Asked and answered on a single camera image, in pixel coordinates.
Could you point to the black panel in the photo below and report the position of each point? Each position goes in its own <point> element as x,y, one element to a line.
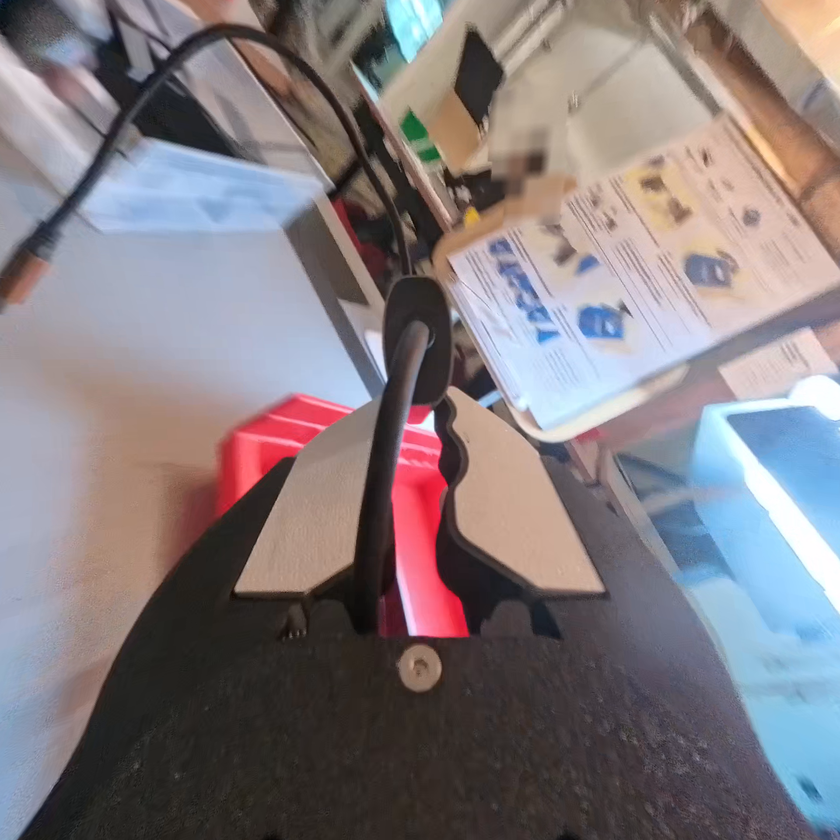
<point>479,72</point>

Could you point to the red plastic bin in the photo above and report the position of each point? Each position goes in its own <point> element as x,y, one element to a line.
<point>262,446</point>

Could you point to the cardboard sheet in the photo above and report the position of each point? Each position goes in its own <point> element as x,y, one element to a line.
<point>456,131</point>

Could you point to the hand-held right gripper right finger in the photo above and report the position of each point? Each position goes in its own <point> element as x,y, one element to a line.
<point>518,518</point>

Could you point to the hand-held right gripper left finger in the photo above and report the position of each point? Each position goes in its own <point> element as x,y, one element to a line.
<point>308,518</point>

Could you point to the green bin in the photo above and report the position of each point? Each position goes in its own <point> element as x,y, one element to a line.
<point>420,138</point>

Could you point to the instruction sheet on stand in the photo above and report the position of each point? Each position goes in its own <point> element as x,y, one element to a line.
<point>466,233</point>

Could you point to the clear plastic bin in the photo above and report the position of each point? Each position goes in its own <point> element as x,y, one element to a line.
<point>197,190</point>

